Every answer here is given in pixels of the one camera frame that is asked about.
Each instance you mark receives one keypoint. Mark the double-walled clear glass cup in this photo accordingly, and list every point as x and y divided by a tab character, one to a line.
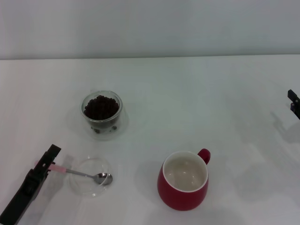
106	134

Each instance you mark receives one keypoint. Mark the red mug with white inside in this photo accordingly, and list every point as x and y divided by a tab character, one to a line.
178	199

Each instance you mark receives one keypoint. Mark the clear glass saucer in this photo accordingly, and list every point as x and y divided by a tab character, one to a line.
82	189

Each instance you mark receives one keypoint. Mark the coffee bean pile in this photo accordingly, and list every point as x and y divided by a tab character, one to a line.
100	107

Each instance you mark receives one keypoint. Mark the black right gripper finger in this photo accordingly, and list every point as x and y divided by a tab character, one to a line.
295	103

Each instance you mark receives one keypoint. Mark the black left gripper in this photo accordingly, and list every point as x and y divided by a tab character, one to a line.
25	194

